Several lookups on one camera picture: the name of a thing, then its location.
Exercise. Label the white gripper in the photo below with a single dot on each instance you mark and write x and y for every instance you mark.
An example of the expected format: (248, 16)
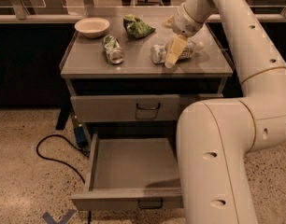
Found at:
(184, 24)

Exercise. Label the clear plastic water bottle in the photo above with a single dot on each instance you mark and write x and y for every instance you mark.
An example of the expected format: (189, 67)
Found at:
(159, 51)

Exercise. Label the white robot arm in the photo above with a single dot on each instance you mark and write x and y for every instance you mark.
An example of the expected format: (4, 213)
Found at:
(214, 135)

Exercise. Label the grey metal drawer cabinet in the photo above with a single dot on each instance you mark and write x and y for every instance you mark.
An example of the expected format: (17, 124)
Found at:
(87, 71)

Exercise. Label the closed grey top drawer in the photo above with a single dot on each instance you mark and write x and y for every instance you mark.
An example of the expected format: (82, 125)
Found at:
(111, 108)

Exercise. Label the open grey middle drawer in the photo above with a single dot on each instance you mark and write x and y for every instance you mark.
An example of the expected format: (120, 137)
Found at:
(130, 172)

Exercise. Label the crumpled green chip bag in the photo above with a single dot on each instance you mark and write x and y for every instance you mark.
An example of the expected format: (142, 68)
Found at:
(135, 27)

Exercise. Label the crushed green soda can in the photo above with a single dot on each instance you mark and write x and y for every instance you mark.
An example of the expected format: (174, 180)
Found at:
(113, 50)

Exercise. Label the white ceramic bowl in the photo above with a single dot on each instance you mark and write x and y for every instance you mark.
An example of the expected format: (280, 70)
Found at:
(92, 27)

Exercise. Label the blue power adapter box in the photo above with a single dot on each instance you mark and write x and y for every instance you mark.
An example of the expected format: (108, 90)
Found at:
(80, 137)

